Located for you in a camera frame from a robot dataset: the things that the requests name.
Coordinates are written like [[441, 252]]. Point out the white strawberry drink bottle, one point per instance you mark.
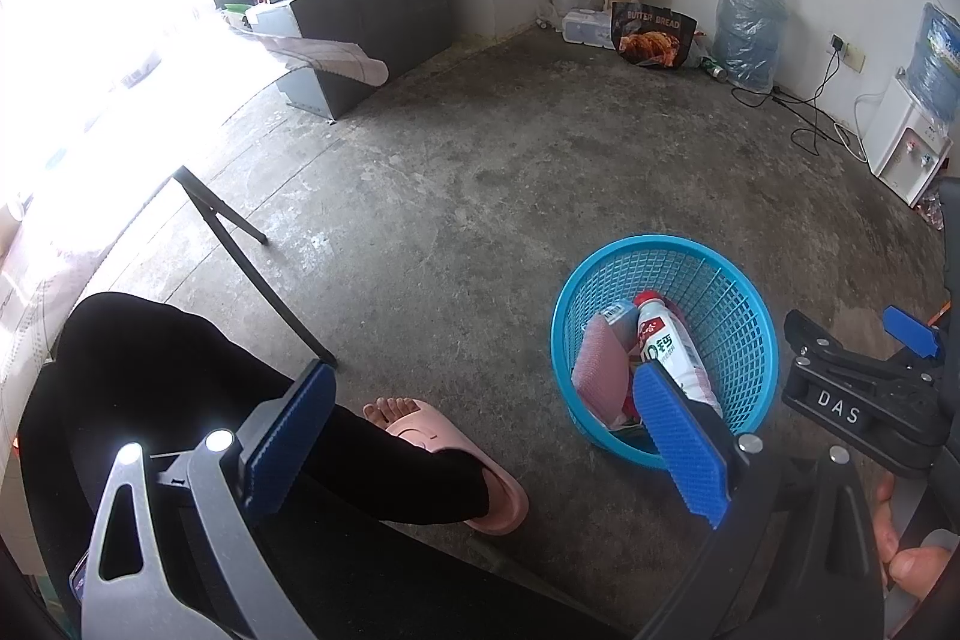
[[671, 347]]

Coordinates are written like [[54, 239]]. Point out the person's leg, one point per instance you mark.
[[450, 587], [187, 385]]

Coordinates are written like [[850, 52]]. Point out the white water dispenser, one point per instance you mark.
[[904, 145]]

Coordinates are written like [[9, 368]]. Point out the tissue pack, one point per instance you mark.
[[589, 27]]

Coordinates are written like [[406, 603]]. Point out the dispenser water bottle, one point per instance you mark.
[[937, 63]]

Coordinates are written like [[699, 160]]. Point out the blue white barcode carton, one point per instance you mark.
[[619, 312]]

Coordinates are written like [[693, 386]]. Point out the person's foot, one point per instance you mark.
[[397, 411]]

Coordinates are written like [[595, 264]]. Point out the pink slipper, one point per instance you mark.
[[495, 497]]

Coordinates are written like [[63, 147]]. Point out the drink can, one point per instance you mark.
[[714, 69]]

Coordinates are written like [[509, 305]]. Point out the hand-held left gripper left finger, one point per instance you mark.
[[289, 437]]

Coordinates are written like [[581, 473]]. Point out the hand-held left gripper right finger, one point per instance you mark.
[[679, 445]]

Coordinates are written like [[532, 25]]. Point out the pink white towel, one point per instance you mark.
[[337, 59]]

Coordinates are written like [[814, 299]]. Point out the large blue water jug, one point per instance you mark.
[[750, 29]]

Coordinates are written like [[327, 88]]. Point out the grey cabinet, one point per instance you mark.
[[375, 33]]

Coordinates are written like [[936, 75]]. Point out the pink knitted cloth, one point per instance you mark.
[[600, 362]]

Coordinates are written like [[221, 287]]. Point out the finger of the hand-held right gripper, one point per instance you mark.
[[911, 329], [810, 329]]

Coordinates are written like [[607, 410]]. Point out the blue plastic basket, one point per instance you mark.
[[720, 280]]

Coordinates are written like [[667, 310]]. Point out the person's right hand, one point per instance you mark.
[[919, 569]]

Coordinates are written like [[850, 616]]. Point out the wall socket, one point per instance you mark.
[[847, 51]]

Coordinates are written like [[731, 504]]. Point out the black bread bag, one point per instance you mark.
[[652, 36]]

